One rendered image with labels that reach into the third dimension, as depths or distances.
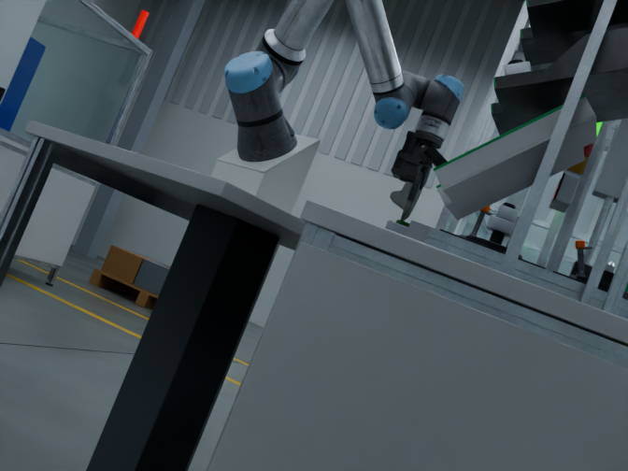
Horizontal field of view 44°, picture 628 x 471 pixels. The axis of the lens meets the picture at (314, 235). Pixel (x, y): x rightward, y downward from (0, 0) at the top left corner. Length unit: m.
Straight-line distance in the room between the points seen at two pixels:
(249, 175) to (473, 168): 0.68
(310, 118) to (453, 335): 9.87
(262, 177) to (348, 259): 0.76
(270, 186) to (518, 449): 1.00
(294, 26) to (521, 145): 0.75
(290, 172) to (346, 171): 8.61
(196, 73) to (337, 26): 2.22
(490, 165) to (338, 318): 0.44
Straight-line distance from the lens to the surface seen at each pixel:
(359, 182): 10.40
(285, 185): 1.89
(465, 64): 10.66
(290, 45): 1.94
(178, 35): 10.95
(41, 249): 6.06
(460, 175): 1.38
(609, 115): 1.65
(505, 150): 1.38
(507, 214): 1.83
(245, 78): 1.84
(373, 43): 1.74
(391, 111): 1.77
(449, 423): 1.08
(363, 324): 1.09
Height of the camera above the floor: 0.74
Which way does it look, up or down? 4 degrees up
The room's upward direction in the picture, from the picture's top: 22 degrees clockwise
